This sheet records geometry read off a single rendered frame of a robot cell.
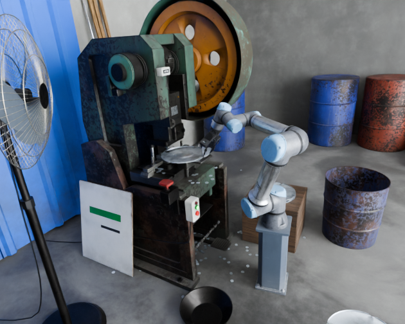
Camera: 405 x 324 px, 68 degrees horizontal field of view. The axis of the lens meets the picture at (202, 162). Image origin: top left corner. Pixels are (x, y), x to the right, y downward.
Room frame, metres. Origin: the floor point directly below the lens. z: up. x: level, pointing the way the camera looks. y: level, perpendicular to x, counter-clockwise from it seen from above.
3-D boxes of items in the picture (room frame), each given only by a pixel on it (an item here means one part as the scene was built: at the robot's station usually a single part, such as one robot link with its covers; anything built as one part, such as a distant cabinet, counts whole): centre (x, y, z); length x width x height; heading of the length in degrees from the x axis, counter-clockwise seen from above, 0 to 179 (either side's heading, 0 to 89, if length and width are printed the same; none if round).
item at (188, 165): (1.77, 0.08, 0.72); 0.25 x 0.14 x 0.14; 58
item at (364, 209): (1.89, -1.09, 0.24); 0.42 x 0.42 x 0.48
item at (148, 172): (1.72, 0.31, 0.76); 0.17 x 0.06 x 0.10; 148
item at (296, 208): (1.96, -0.53, 0.18); 0.40 x 0.38 x 0.35; 61
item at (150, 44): (1.94, 0.35, 0.83); 0.79 x 0.43 x 1.34; 58
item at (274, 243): (1.46, -0.39, 0.23); 0.19 x 0.19 x 0.45; 69
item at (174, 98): (1.84, 0.19, 1.04); 0.17 x 0.15 x 0.30; 58
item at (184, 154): (1.79, 0.12, 0.78); 0.29 x 0.29 x 0.01
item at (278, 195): (1.45, -0.39, 0.62); 0.13 x 0.12 x 0.14; 118
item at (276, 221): (1.46, -0.39, 0.50); 0.15 x 0.15 x 0.10
